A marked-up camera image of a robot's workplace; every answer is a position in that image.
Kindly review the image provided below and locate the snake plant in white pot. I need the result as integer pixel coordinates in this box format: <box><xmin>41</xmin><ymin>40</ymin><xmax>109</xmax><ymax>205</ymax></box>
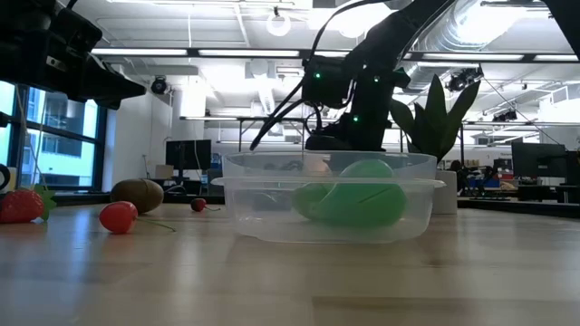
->
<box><xmin>390</xmin><ymin>74</ymin><xmax>481</xmax><ymax>216</ymax></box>

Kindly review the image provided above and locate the clear plastic container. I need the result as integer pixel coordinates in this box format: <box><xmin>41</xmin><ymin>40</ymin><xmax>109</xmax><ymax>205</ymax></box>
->
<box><xmin>210</xmin><ymin>150</ymin><xmax>448</xmax><ymax>245</ymax></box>

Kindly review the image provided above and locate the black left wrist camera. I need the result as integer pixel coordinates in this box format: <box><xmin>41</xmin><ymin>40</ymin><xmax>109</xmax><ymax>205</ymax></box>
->
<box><xmin>53</xmin><ymin>7</ymin><xmax>104</xmax><ymax>54</ymax></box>

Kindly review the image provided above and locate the dark red toy cherry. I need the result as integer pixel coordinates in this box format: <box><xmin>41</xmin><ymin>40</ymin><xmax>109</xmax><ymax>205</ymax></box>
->
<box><xmin>189</xmin><ymin>197</ymin><xmax>222</xmax><ymax>213</ymax></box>

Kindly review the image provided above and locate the black office desk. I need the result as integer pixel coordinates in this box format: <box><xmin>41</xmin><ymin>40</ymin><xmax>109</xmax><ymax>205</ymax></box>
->
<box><xmin>516</xmin><ymin>183</ymin><xmax>580</xmax><ymax>205</ymax></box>

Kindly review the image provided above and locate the green toy pepper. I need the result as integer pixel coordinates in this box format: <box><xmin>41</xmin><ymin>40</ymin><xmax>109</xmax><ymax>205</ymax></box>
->
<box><xmin>316</xmin><ymin>158</ymin><xmax>408</xmax><ymax>228</ymax></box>

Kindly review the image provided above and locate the bright red toy cherry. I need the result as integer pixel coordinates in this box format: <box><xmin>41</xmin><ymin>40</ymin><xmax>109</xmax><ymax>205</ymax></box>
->
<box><xmin>98</xmin><ymin>200</ymin><xmax>177</xmax><ymax>235</ymax></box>

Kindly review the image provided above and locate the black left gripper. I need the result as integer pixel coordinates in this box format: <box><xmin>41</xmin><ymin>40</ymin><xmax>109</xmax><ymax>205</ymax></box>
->
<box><xmin>0</xmin><ymin>0</ymin><xmax>147</xmax><ymax>110</ymax></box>

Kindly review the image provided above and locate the round white ceiling lamp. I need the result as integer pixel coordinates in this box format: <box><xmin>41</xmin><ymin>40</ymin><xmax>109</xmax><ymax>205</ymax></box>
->
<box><xmin>266</xmin><ymin>11</ymin><xmax>293</xmax><ymax>38</ymax></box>

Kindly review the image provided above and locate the black framed window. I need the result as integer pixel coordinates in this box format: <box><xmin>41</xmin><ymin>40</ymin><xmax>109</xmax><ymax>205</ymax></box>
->
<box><xmin>0</xmin><ymin>81</ymin><xmax>108</xmax><ymax>191</ymax></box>

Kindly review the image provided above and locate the wide black computer monitor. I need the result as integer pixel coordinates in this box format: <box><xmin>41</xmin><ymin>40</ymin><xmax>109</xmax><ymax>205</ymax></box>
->
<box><xmin>511</xmin><ymin>142</ymin><xmax>567</xmax><ymax>178</ymax></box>

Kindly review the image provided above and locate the red toy strawberry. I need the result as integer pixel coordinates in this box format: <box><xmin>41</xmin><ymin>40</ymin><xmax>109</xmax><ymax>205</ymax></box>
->
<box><xmin>0</xmin><ymin>184</ymin><xmax>59</xmax><ymax>225</ymax></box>

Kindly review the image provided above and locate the small black computer monitor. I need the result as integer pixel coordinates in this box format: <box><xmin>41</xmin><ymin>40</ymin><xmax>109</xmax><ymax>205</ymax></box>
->
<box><xmin>165</xmin><ymin>139</ymin><xmax>213</xmax><ymax>171</ymax></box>

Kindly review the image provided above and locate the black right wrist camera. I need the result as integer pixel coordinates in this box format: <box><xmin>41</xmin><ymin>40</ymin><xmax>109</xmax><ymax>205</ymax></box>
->
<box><xmin>301</xmin><ymin>54</ymin><xmax>353</xmax><ymax>110</ymax></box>

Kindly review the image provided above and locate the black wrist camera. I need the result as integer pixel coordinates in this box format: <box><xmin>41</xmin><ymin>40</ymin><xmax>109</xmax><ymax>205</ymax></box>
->
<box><xmin>53</xmin><ymin>7</ymin><xmax>104</xmax><ymax>54</ymax></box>
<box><xmin>301</xmin><ymin>54</ymin><xmax>353</xmax><ymax>110</ymax></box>

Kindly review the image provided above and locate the brown toy kiwi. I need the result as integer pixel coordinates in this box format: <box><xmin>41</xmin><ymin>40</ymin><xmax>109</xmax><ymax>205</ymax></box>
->
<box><xmin>110</xmin><ymin>177</ymin><xmax>165</xmax><ymax>215</ymax></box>

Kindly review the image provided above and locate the light green toy fruit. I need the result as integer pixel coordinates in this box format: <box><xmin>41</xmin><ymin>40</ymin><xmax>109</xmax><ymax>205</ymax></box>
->
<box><xmin>292</xmin><ymin>183</ymin><xmax>339</xmax><ymax>222</ymax></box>

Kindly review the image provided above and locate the long ceiling light strip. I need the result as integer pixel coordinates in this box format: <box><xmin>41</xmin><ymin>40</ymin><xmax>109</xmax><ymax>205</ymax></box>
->
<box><xmin>90</xmin><ymin>47</ymin><xmax>580</xmax><ymax>63</ymax></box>

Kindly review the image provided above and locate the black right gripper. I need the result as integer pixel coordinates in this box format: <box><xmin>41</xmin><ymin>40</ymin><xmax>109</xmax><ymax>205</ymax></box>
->
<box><xmin>304</xmin><ymin>62</ymin><xmax>411</xmax><ymax>152</ymax></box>

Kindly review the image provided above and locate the black aluminium table frame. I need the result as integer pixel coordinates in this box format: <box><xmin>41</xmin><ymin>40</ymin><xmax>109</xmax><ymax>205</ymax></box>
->
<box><xmin>0</xmin><ymin>189</ymin><xmax>580</xmax><ymax>219</ymax></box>

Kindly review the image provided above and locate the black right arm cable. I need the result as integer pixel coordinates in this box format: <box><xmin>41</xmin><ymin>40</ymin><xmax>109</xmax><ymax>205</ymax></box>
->
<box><xmin>248</xmin><ymin>0</ymin><xmax>363</xmax><ymax>151</ymax></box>

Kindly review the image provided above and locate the silver ventilation duct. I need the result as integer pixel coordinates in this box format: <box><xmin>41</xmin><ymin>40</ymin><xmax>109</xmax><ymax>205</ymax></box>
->
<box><xmin>407</xmin><ymin>0</ymin><xmax>499</xmax><ymax>91</ymax></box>

